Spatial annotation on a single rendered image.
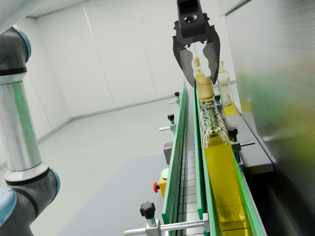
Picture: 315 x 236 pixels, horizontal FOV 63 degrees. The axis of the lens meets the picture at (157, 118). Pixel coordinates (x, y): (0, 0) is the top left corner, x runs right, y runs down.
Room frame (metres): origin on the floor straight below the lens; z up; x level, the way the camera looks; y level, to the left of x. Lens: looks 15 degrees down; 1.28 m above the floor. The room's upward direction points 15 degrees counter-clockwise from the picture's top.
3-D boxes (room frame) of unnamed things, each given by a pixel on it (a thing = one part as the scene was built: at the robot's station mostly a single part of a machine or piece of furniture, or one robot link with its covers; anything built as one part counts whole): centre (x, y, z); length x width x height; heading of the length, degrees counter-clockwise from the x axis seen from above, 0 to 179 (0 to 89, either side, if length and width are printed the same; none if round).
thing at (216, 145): (0.50, -0.11, 0.99); 0.06 x 0.06 x 0.21; 79
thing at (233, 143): (0.68, -0.22, 0.94); 0.07 x 0.04 x 0.13; 79
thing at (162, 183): (0.85, 0.02, 0.79); 0.07 x 0.07 x 0.07; 79
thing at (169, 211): (1.31, -0.13, 0.92); 1.75 x 0.01 x 0.08; 169
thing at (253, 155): (1.14, -0.34, 0.84); 0.95 x 0.09 x 0.11; 169
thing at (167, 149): (1.13, -0.03, 0.79); 0.08 x 0.08 x 0.08; 79
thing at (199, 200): (1.29, -0.21, 0.92); 1.75 x 0.01 x 0.08; 169
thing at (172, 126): (1.02, -0.03, 0.94); 0.07 x 0.04 x 0.13; 79
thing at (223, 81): (1.22, -0.36, 1.01); 0.06 x 0.06 x 0.26; 79
